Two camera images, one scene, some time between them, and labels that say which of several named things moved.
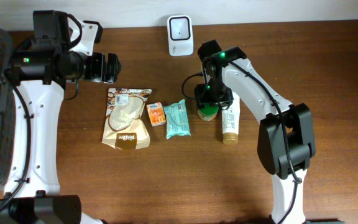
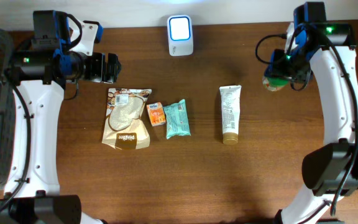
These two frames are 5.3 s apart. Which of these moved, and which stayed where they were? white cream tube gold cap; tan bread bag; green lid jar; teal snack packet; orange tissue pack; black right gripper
Moved: green lid jar; black right gripper
Stayed: orange tissue pack; white cream tube gold cap; tan bread bag; teal snack packet
